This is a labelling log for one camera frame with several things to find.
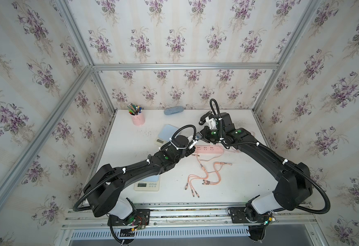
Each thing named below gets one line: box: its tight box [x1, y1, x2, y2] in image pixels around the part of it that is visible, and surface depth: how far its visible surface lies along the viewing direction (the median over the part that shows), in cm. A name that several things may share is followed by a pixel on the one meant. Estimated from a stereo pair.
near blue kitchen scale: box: [133, 174, 161, 192], surface depth 84 cm
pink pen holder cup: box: [128, 112, 146, 127], surface depth 107 cm
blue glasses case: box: [163, 106, 185, 116], surface depth 120 cm
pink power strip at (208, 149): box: [194, 145, 225, 155], surface depth 97 cm
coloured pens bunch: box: [126, 102, 144, 116], surface depth 107 cm
